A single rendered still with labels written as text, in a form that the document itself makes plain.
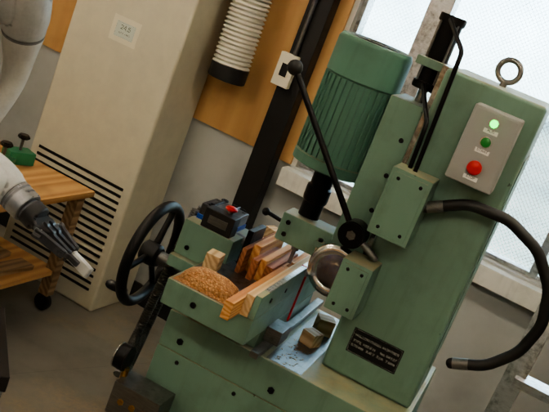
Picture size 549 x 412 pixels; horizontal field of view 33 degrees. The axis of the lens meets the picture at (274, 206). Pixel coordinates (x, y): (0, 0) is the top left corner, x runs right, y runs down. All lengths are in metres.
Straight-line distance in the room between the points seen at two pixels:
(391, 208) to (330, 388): 0.42
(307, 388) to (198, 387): 0.26
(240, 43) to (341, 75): 1.55
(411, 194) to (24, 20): 0.94
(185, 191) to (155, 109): 0.46
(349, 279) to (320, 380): 0.24
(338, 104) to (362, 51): 0.13
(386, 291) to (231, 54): 1.73
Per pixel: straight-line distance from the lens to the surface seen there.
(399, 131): 2.01
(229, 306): 1.86
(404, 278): 2.01
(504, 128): 1.87
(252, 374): 2.05
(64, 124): 3.81
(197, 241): 2.19
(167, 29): 3.55
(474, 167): 1.87
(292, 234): 2.14
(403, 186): 1.89
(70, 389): 3.28
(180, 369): 2.12
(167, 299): 1.99
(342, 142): 2.03
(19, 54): 2.22
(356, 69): 2.01
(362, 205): 2.04
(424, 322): 2.02
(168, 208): 2.26
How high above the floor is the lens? 1.62
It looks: 15 degrees down
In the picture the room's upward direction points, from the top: 21 degrees clockwise
